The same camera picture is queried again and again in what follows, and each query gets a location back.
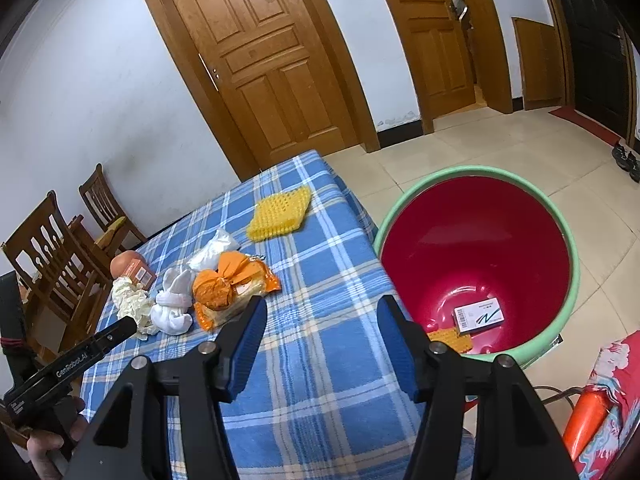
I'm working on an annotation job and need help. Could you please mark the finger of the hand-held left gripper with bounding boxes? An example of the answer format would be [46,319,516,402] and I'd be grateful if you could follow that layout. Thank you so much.
[95,316,138,352]

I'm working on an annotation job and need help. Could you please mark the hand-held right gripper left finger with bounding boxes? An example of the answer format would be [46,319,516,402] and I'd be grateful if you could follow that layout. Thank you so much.
[67,296,268,480]

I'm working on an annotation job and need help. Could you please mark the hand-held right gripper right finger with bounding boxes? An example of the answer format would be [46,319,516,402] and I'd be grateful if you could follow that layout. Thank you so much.
[376,295,583,480]

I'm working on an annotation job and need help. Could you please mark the cream glove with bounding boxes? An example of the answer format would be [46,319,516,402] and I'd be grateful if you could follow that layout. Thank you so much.
[111,276,160,337]

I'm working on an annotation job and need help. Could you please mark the orange snack packet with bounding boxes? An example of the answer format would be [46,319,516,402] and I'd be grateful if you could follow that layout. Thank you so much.
[192,252,282,331]

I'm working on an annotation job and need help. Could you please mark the white plastic bag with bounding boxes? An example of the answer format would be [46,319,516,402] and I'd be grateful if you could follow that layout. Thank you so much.
[187,228,242,271]

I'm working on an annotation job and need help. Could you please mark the person's left hand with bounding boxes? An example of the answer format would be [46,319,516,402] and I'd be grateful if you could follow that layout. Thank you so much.
[25,397,90,480]

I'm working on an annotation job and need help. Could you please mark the white crumpled sock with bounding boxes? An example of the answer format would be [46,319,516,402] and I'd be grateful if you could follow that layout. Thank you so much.
[150,267,196,336]

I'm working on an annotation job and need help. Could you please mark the yellow foam fruit net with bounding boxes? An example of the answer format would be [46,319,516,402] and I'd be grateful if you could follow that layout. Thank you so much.
[426,327,473,356]
[246,186,312,243]

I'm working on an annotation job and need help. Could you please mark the orange cardboard box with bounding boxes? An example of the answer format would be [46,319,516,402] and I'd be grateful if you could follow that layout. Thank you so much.
[125,262,156,291]

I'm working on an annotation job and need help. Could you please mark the apple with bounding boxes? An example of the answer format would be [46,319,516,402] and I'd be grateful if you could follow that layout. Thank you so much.
[110,250,148,281]

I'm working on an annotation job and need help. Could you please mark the white flat carton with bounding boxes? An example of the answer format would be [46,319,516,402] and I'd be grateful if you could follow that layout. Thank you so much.
[452,297,505,337]

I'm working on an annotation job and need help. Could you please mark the blue plaid tablecloth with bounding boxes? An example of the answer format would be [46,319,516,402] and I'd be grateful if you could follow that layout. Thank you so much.
[75,149,476,480]

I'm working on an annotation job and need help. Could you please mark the yellow seat cushion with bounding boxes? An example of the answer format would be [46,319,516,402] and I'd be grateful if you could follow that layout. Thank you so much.
[97,216,128,243]

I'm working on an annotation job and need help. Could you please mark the wooden chair with cushion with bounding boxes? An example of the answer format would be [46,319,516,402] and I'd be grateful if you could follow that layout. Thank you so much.
[77,162,148,261]

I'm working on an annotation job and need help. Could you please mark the orange tapered plastic object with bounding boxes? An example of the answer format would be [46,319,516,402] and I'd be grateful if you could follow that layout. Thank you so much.
[562,385,608,463]

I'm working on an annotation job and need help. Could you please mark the red floral cloth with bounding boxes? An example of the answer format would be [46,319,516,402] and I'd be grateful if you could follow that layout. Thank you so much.
[575,330,640,480]

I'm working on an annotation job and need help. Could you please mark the closed wooden door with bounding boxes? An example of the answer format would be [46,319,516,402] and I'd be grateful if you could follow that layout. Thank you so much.
[135,0,381,181]

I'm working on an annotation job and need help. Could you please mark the red floor mat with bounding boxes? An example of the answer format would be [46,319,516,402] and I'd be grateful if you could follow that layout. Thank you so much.
[547,105,621,146]

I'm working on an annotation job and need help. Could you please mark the open wooden door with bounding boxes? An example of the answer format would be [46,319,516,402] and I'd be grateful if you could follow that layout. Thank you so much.
[367,0,513,133]

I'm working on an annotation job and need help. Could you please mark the dark hanging bag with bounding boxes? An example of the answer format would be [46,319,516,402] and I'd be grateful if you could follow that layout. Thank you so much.
[449,0,473,36]

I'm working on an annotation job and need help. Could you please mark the dark door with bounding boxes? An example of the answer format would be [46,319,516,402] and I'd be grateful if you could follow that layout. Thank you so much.
[547,0,636,136]

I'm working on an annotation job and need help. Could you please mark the grey cable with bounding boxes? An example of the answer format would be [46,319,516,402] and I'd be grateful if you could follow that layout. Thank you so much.
[534,385,583,407]

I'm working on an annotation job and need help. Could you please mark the wooden wall panel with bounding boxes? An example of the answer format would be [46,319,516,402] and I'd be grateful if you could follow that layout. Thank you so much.
[511,16,566,111]

